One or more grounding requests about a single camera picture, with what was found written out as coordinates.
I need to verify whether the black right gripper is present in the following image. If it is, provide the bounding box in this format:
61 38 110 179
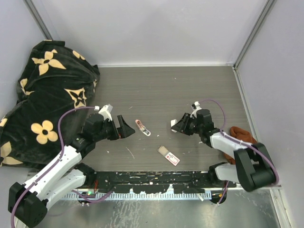
171 113 203 136

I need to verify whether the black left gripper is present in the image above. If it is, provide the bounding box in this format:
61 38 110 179
94 115 134 142

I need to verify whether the red white staple box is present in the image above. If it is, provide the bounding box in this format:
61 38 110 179
157 146 180 166

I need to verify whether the white staple remover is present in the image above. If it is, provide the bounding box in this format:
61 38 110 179
171 119 178 132

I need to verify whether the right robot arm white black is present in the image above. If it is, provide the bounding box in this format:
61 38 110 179
171 109 279 192

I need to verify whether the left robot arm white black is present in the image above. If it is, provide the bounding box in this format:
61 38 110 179
8 111 135 228

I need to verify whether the brown cloth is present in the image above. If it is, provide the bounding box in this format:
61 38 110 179
223 126 257 164

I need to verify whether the black floral blanket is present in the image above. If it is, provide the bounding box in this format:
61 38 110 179
0 40 100 169

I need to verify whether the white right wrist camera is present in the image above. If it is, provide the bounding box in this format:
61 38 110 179
190 101 202 118

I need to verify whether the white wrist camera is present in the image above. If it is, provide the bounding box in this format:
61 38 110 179
190 101 202 118
98 104 113 121

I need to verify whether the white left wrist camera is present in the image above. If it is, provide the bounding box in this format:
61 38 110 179
98 104 113 121

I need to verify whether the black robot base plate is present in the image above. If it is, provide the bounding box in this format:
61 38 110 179
80 171 226 194

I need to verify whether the white slotted cable duct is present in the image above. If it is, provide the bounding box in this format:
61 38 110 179
64 191 212 200

